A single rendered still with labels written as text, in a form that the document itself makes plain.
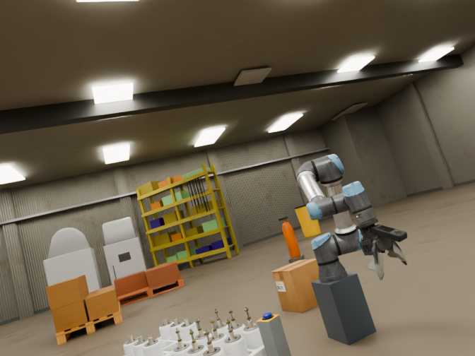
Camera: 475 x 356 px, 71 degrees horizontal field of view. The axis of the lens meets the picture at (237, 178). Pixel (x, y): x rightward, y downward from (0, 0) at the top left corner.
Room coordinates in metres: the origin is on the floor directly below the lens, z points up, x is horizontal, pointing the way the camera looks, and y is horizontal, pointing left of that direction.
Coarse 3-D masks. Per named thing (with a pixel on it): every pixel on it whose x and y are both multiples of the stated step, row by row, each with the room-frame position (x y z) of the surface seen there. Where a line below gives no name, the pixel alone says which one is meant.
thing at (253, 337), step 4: (256, 328) 1.57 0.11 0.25; (244, 332) 1.58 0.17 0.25; (248, 332) 1.56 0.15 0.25; (252, 332) 1.56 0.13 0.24; (256, 332) 1.56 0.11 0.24; (244, 336) 1.58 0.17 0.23; (248, 336) 1.56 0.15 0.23; (252, 336) 1.56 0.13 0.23; (256, 336) 1.56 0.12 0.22; (260, 336) 1.57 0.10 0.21; (248, 340) 1.56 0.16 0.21; (252, 340) 1.56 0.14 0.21; (256, 340) 1.56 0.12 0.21; (260, 340) 1.56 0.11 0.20; (248, 344) 1.57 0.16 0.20; (252, 344) 1.56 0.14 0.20; (256, 344) 1.56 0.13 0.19; (260, 344) 1.56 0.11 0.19; (248, 348) 1.57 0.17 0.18; (252, 348) 1.56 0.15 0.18; (256, 348) 1.56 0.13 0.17
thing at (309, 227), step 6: (306, 204) 7.67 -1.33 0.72; (300, 210) 7.71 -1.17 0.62; (306, 210) 7.67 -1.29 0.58; (300, 216) 7.75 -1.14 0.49; (306, 216) 7.68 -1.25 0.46; (300, 222) 7.83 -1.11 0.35; (306, 222) 7.71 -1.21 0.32; (312, 222) 7.69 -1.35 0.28; (318, 222) 7.83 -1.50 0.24; (306, 228) 7.74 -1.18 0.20; (312, 228) 7.69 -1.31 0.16; (318, 228) 7.75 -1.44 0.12; (306, 234) 7.78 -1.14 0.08; (312, 234) 7.70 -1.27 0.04; (318, 234) 7.73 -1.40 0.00
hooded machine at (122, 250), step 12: (108, 228) 6.46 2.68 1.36; (120, 228) 6.51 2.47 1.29; (132, 228) 6.56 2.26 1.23; (108, 240) 6.37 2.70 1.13; (120, 240) 6.42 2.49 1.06; (132, 240) 6.42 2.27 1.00; (108, 252) 6.27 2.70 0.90; (120, 252) 6.33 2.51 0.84; (132, 252) 6.40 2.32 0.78; (108, 264) 6.26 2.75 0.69; (120, 264) 6.32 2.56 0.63; (132, 264) 6.38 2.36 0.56; (144, 264) 6.46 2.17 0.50; (120, 276) 6.30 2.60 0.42
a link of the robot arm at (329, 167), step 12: (324, 156) 1.71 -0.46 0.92; (336, 156) 1.68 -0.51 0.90; (324, 168) 1.67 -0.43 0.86; (336, 168) 1.67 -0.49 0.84; (324, 180) 1.71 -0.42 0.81; (336, 180) 1.69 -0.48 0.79; (336, 192) 1.73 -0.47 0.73; (336, 216) 1.78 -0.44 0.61; (348, 216) 1.77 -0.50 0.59; (336, 228) 1.82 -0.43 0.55; (348, 228) 1.78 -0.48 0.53; (348, 240) 1.79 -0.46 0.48; (360, 240) 1.79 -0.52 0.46; (348, 252) 1.82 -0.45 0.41
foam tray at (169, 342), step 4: (204, 332) 2.02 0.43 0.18; (160, 340) 2.11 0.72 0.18; (164, 340) 2.09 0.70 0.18; (168, 340) 2.06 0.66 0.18; (172, 340) 2.03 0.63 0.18; (176, 340) 2.01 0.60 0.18; (164, 344) 2.06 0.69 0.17; (168, 344) 2.05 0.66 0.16; (172, 344) 1.97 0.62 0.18; (176, 344) 1.98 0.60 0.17; (164, 348) 1.93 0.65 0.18; (168, 348) 1.95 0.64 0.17; (172, 348) 1.97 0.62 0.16; (164, 352) 1.86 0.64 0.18; (168, 352) 1.84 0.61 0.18
